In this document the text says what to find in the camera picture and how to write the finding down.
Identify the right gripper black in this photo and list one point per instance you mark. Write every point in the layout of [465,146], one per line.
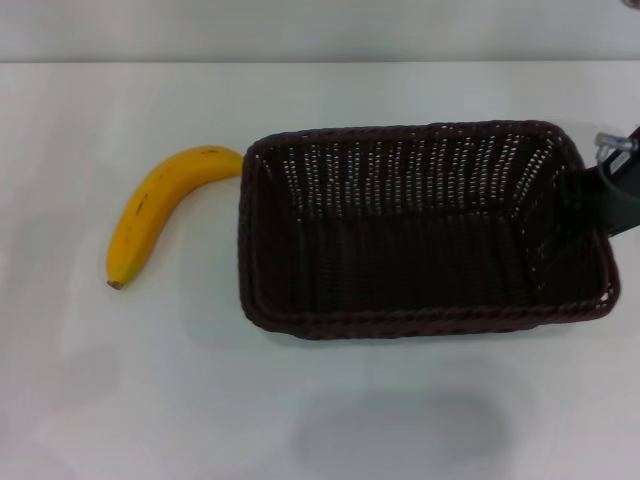
[629,167]

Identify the black woven rectangular basket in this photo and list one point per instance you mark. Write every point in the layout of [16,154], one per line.
[400,270]

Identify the yellow banana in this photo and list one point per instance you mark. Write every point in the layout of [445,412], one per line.
[150,200]

